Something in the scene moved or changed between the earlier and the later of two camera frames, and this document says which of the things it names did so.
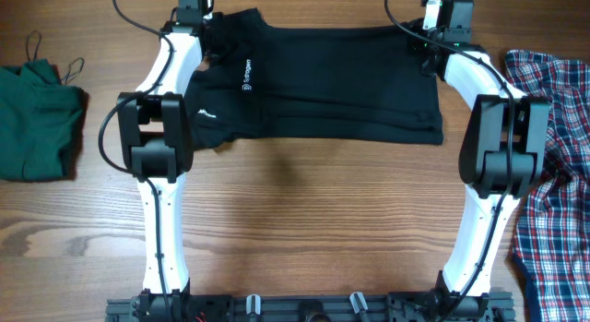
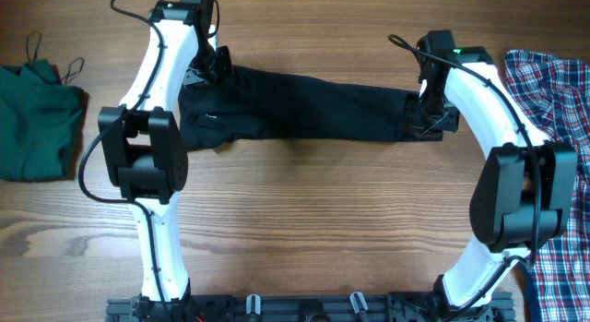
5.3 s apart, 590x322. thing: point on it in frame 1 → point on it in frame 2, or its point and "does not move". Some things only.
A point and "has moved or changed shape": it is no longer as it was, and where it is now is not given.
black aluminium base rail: x=395 y=307 does not move
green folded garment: x=37 y=110 does not move
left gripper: x=222 y=34 → x=225 y=69
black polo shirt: x=260 y=84 has moved or changed shape
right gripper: x=415 y=31 → x=413 y=124
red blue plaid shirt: x=550 y=232 does not move
